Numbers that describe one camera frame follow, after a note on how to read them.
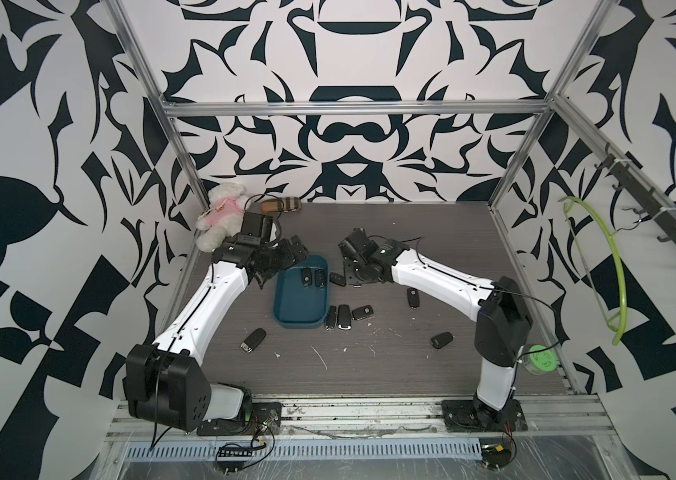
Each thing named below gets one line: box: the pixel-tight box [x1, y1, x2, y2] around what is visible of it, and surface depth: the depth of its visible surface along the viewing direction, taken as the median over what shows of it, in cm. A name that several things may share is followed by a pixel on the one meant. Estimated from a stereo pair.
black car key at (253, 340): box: [240, 328, 267, 354], surface depth 88 cm
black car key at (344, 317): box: [337, 304, 352, 331], surface depth 91 cm
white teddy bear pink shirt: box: [195, 182, 250, 253], surface depth 110 cm
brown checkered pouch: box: [260, 197, 302, 213], surface depth 117 cm
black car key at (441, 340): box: [430, 331, 454, 349], surface depth 87 cm
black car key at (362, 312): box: [352, 305, 374, 321], surface depth 93 cm
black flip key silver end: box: [325, 305, 337, 331], surface depth 92 cm
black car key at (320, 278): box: [315, 268, 327, 288], surface depth 100 cm
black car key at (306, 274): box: [301, 266, 313, 287], surface depth 100 cm
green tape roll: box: [522, 345, 557, 375], surface depth 81 cm
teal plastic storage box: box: [273, 254, 329, 329], surface depth 96 cm
